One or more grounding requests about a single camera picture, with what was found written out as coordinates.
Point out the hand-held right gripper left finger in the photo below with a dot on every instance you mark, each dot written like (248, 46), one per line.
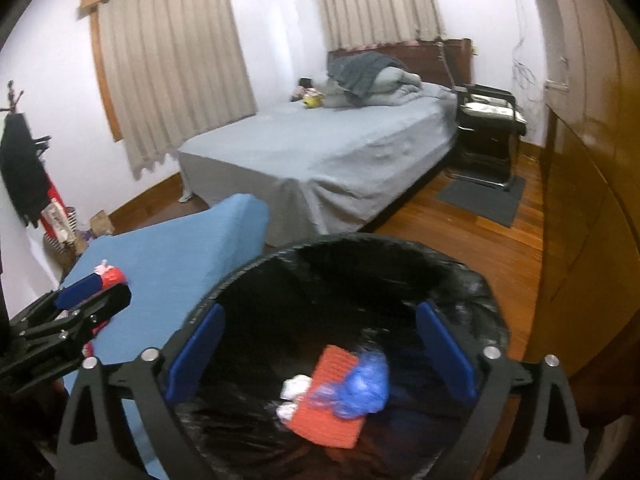
(195, 355)

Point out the thin metal pole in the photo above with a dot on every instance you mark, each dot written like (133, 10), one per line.
(446, 62)

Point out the brown wooden wardrobe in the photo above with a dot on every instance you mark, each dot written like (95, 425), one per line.
(590, 160)

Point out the orange foam net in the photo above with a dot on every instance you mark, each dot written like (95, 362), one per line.
(325, 420)

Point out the grey folded duvet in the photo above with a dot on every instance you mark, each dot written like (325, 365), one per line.
(395, 90)

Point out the red plastic wrapper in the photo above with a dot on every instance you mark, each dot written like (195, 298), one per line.
(114, 278)

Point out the wide beige curtain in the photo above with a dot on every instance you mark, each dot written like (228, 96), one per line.
(175, 70)

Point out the brown cardboard box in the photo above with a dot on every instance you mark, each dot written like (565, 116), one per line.
(65, 255)

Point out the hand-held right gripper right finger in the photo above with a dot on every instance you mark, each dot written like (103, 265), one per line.
(447, 350)

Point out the red and white bag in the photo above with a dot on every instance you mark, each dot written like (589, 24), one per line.
(55, 215)

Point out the striped basket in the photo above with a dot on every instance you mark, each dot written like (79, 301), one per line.
(71, 222)

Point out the blue cloth covered platform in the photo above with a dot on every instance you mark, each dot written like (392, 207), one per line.
(165, 260)

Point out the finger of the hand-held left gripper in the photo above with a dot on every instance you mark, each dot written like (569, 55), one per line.
(80, 286)
(107, 300)

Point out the wooden headboard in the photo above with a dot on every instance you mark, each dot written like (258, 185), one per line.
(450, 65)

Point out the wooden coat stand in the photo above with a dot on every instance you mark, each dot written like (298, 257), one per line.
(12, 97)

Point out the grey sheeted bed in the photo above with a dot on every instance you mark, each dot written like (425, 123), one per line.
(310, 160)

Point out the pink plush toy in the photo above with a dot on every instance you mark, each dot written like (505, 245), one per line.
(299, 93)

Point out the black lined trash bin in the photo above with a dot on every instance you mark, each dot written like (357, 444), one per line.
(350, 285)

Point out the brown paper bag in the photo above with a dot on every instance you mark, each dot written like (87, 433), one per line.
(102, 222)

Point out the dark grey blanket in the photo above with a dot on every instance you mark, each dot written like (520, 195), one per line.
(360, 70)

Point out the yellow plush toy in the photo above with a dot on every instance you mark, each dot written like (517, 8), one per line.
(312, 101)

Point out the white tissue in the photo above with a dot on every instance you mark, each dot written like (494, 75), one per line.
(295, 387)

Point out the black hanging coat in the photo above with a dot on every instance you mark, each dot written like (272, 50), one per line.
(20, 170)

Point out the dark wooden nightstand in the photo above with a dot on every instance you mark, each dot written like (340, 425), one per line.
(482, 142)

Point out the blue plastic bag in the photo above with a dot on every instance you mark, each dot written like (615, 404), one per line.
(365, 385)

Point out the black metal chair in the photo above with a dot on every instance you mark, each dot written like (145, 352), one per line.
(492, 110)

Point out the narrow beige curtain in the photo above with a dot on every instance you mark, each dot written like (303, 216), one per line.
(375, 5)

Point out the grey floor mat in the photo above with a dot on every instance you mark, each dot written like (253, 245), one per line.
(480, 200)

